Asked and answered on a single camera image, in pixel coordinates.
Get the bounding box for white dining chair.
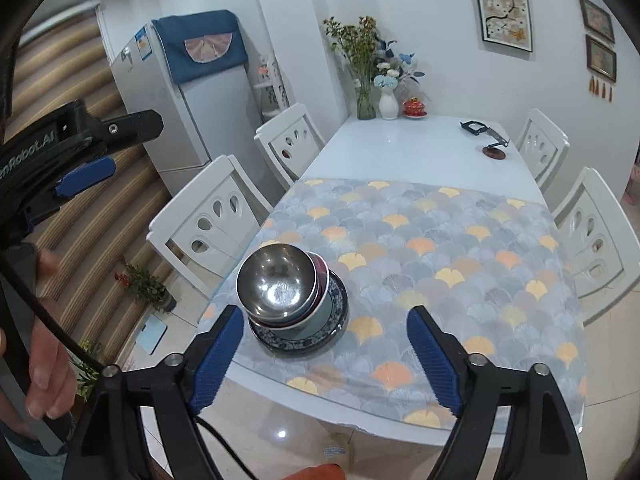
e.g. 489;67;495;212
515;108;571;191
255;103;326;186
552;167;640;326
147;155;273;301

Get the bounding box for stainless steel bowl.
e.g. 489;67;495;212
236;243;319;321

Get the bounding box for fan-pattern tablecloth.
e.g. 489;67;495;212
197;177;588;431

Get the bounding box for striped brown curtain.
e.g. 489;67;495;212
10;5;173;368

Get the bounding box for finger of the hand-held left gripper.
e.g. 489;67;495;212
96;109;166;151
22;156;117;227

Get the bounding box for long floral wall painting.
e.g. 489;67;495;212
468;0;534;53

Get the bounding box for person's left hand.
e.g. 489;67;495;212
26;251;80;418

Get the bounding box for black cable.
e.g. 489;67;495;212
195;416;257;480
0;249;110;373

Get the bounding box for silver refrigerator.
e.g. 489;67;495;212
111;22;266;198

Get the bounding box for white ceramic vase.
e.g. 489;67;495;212
378;86;400;121

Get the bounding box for light blue floor scale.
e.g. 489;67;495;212
136;315;169;356

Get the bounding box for white corner shelf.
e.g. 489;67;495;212
252;55;292;117

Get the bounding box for orange garment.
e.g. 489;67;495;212
289;464;347;480

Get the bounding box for small framed picture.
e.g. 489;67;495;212
579;0;616;44
585;35;619;83

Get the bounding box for black phone stand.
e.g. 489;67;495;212
460;120;512;162

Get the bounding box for glass vase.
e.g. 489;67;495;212
356;79;377;121

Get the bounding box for yellow green flower bouquet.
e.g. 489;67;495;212
322;16;385;92

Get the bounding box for person's left forearm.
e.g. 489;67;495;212
0;422;63;480

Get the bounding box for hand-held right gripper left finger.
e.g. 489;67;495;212
60;304;246;480

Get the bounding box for hanging wall ornaments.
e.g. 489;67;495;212
589;76;616;104

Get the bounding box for red flowering potted plant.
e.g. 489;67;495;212
115;255;177;313

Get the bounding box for blue white flower bouquet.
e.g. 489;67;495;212
372;39;427;92

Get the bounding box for blue refrigerator cover cloth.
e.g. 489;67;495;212
151;10;249;86

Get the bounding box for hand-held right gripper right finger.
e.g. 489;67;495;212
406;305;588;480

